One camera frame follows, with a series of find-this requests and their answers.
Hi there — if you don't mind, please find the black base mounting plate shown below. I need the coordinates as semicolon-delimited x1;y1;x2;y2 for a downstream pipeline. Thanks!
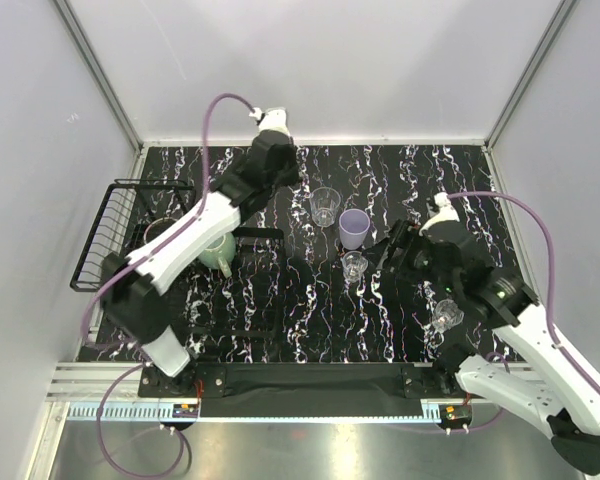
138;363;466;420

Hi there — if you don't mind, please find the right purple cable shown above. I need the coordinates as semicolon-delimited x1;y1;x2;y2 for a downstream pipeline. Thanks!
447;190;600;406

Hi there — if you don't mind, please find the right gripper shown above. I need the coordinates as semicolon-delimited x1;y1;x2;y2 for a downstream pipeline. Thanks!
361;217;461;296

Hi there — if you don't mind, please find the black wire dish rack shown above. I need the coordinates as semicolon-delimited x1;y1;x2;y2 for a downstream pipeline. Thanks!
70;179;287;340

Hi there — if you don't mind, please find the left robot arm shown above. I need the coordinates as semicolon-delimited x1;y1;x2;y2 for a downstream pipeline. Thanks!
99;130;299;397

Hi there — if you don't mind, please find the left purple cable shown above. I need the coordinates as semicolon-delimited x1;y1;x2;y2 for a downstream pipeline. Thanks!
82;93;256;346

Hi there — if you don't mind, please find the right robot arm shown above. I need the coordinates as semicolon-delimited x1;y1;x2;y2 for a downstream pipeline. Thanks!
363;220;600;475

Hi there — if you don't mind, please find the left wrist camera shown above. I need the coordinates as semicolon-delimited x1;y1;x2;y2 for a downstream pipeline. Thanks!
249;107;291;137

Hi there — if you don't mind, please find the small clear glass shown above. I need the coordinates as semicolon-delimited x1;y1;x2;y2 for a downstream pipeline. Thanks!
342;251;368;283
431;299;464;333

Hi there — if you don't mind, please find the grey cable duct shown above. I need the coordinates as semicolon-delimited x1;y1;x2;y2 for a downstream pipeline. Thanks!
67;402;444;425

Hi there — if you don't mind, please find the purple cable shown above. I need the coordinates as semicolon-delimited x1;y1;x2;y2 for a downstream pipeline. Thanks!
447;190;600;406
82;93;256;346

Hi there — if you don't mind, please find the lilac plastic cup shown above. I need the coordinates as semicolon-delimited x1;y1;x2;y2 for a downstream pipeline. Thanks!
339;209;371;250

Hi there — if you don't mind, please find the green glazed ceramic mug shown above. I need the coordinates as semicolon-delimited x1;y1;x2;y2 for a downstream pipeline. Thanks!
197;233;236;278

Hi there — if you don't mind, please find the black mug red inside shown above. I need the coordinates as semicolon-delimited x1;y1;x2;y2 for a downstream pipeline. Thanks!
142;217;177;245

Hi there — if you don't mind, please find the tall clear glass tumbler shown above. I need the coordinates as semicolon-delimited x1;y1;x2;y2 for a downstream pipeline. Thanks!
309;187;341;227

